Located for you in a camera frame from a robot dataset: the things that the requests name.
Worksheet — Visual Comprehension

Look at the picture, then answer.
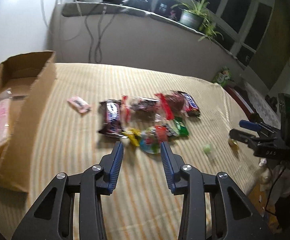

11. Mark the colourful round egg candy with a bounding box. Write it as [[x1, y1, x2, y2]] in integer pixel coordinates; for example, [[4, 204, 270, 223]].
[[140, 126, 168, 154]]

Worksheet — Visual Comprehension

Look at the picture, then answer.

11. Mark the red dark snack bag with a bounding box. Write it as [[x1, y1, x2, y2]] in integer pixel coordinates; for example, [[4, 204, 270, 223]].
[[121, 95, 159, 124], [155, 90, 185, 121]]

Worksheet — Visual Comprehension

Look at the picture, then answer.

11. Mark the yellow jelly cup snack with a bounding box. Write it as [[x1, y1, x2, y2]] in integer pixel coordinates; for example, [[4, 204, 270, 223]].
[[228, 138, 239, 152]]

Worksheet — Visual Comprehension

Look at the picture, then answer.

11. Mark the yellow candy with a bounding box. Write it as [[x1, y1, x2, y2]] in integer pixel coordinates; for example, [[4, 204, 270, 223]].
[[122, 128, 141, 147]]

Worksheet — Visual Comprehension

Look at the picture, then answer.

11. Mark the white lace cloth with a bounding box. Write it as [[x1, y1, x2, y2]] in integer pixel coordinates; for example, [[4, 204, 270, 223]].
[[244, 81, 281, 128]]

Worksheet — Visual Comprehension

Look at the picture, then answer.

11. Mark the black white patterned candy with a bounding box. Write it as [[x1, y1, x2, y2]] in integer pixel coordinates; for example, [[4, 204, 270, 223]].
[[162, 124, 178, 138]]

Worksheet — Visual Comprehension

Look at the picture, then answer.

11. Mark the large Snickers bar pack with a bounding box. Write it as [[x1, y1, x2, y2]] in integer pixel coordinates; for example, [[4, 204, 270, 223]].
[[98, 99, 123, 138]]

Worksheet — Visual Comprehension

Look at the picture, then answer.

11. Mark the small pink candy packet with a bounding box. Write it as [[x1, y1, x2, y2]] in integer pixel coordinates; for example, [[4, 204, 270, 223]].
[[67, 96, 91, 114]]

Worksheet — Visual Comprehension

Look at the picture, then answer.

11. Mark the black hanging cable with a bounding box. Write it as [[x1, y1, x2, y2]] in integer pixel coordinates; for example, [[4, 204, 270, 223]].
[[83, 2, 118, 65]]

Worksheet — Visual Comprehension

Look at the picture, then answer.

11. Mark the striped yellow tablecloth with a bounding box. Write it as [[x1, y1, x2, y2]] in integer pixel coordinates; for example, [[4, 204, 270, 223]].
[[0, 62, 268, 240]]

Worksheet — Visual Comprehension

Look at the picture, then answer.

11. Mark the green candy packet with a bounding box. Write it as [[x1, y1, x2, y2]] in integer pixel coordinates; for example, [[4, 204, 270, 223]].
[[173, 116, 189, 137]]

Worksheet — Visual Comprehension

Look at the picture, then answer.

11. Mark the small Snickers bar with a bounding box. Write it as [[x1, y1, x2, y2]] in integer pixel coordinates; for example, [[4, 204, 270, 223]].
[[177, 91, 201, 118]]

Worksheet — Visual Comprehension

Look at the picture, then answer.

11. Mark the green snack bag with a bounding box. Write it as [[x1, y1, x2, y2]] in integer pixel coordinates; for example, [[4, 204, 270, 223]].
[[212, 66, 233, 87]]

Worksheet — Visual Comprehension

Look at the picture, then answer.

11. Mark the potted spider plant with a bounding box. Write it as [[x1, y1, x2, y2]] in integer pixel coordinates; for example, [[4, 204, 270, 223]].
[[170, 0, 224, 42]]

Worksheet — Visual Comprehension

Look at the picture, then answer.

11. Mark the brown cardboard box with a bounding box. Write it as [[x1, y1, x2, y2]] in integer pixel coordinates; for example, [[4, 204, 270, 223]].
[[0, 50, 56, 192]]

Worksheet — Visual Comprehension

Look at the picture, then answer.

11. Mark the light green small candy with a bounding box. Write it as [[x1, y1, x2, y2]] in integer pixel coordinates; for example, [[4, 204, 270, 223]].
[[203, 144, 213, 155]]

